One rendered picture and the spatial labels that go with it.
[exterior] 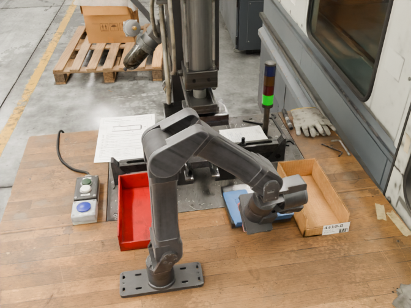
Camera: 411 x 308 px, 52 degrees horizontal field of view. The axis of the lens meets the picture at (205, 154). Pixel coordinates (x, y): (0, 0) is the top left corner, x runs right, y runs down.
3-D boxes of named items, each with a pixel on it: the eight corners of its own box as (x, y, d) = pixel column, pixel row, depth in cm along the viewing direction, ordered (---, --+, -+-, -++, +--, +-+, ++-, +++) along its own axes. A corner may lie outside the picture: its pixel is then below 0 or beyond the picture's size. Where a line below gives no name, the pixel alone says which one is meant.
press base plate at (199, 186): (107, 228, 121) (106, 221, 119) (112, 134, 161) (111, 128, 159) (323, 201, 129) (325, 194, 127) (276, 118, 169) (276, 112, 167)
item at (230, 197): (236, 230, 113) (237, 222, 111) (222, 193, 125) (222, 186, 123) (262, 225, 114) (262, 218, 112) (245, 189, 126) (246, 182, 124)
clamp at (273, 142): (233, 167, 139) (233, 142, 133) (230, 161, 141) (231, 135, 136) (276, 162, 140) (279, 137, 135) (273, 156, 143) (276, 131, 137)
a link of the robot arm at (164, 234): (176, 242, 101) (172, 126, 82) (183, 263, 96) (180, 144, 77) (150, 247, 100) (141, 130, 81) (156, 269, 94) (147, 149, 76)
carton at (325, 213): (302, 239, 113) (306, 219, 109) (275, 181, 134) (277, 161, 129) (347, 233, 115) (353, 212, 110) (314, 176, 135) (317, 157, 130)
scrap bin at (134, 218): (120, 251, 110) (117, 235, 107) (120, 190, 130) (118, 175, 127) (166, 245, 112) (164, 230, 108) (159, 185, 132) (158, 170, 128)
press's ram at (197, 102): (167, 141, 120) (158, 41, 103) (161, 98, 141) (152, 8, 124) (229, 135, 122) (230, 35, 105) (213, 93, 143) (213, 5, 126)
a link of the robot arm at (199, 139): (274, 160, 97) (172, 96, 80) (291, 184, 90) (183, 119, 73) (239, 197, 100) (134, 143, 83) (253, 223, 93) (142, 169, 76)
